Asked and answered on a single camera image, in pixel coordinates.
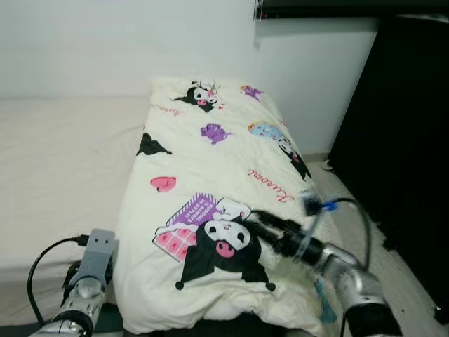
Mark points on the black cabinet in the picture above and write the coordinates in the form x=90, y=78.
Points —
x=400, y=140

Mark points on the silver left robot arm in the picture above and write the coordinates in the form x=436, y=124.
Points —
x=77, y=305

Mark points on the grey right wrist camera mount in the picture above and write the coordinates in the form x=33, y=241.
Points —
x=311, y=203

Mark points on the cream sheeted mattress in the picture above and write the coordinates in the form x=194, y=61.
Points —
x=63, y=161

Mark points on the cream cartoon print duvet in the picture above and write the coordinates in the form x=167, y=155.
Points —
x=210, y=161

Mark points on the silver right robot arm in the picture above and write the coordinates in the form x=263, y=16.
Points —
x=358, y=288

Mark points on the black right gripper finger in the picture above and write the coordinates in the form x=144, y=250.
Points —
x=265, y=217
x=269, y=234

